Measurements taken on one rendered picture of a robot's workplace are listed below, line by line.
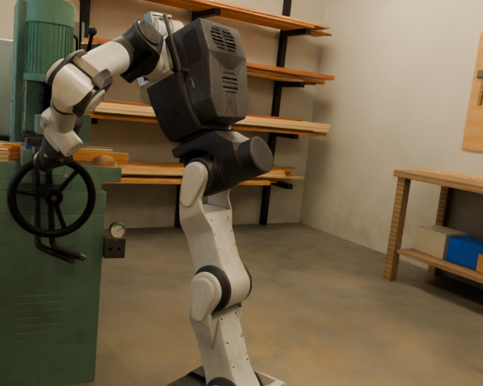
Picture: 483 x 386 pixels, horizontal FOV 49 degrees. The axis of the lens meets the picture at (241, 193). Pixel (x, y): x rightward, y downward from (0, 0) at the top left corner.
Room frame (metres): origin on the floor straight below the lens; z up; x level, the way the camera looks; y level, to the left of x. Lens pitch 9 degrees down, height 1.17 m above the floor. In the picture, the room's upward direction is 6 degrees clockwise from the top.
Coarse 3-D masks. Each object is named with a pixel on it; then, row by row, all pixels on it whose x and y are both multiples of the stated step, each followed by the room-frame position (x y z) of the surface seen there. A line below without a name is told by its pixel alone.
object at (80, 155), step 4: (76, 152) 2.15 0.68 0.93; (80, 152) 2.16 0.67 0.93; (84, 152) 2.17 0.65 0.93; (88, 152) 2.18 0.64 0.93; (92, 152) 2.18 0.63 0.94; (96, 152) 2.19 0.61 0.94; (100, 152) 2.20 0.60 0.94; (104, 152) 2.21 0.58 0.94; (108, 152) 2.21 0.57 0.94; (112, 152) 2.22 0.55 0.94; (116, 152) 2.24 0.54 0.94; (76, 156) 2.15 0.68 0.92; (80, 156) 2.16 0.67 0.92; (84, 156) 2.17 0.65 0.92; (88, 156) 2.18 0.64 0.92; (92, 156) 2.18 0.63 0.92; (112, 156) 2.22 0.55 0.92; (116, 156) 2.23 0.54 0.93; (120, 156) 2.24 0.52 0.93; (124, 156) 2.24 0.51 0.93; (128, 156) 2.25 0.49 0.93; (76, 160) 2.16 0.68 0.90; (80, 160) 2.16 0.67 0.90; (84, 160) 2.17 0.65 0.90; (88, 160) 2.18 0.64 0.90; (92, 160) 2.18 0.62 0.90; (116, 160) 2.23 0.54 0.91; (120, 160) 2.24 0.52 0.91; (124, 160) 2.24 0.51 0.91
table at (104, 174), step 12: (0, 168) 1.89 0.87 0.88; (12, 168) 1.91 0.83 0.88; (72, 168) 2.00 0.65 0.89; (96, 168) 2.04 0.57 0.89; (108, 168) 2.06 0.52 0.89; (120, 168) 2.08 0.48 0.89; (24, 180) 1.84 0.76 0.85; (60, 180) 1.89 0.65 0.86; (72, 180) 2.00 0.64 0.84; (96, 180) 2.04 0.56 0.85; (108, 180) 2.06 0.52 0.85; (120, 180) 2.08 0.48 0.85
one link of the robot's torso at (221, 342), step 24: (192, 288) 1.58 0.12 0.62; (216, 288) 1.53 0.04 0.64; (192, 312) 1.56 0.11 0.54; (216, 312) 1.60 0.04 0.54; (240, 312) 1.67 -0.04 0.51; (216, 336) 1.57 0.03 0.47; (240, 336) 1.62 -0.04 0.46; (216, 360) 1.56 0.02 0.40; (240, 360) 1.58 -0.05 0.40; (216, 384) 1.53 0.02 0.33; (240, 384) 1.53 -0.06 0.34
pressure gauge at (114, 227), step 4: (112, 224) 2.02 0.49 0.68; (116, 224) 2.02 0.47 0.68; (120, 224) 2.03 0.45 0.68; (112, 228) 2.01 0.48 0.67; (116, 228) 2.02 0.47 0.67; (120, 228) 2.03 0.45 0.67; (124, 228) 2.03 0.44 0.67; (112, 232) 2.01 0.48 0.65; (116, 232) 2.02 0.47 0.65; (120, 232) 2.03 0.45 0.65; (124, 232) 2.03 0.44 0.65; (112, 236) 2.01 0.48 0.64; (116, 236) 2.02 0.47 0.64; (120, 236) 2.03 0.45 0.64; (116, 240) 2.04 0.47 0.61
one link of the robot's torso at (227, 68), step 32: (192, 32) 1.62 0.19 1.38; (224, 32) 1.76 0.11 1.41; (160, 64) 1.62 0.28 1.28; (192, 64) 1.61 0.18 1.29; (224, 64) 1.64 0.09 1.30; (160, 96) 1.65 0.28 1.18; (192, 96) 1.61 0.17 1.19; (224, 96) 1.62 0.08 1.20; (192, 128) 1.62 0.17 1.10; (224, 128) 1.71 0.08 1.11
